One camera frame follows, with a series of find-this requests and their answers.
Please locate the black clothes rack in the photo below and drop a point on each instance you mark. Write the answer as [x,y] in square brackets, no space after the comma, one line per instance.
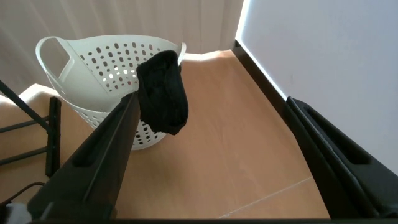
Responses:
[53,137]

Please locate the white laundry basket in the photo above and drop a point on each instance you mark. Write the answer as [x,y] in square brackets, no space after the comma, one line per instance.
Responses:
[93,90]

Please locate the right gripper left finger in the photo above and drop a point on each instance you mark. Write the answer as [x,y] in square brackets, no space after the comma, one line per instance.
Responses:
[93,168]

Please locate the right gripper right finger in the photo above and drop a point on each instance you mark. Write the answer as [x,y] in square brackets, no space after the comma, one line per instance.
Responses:
[348,174]

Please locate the black garment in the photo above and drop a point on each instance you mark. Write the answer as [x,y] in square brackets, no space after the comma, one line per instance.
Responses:
[163,93]

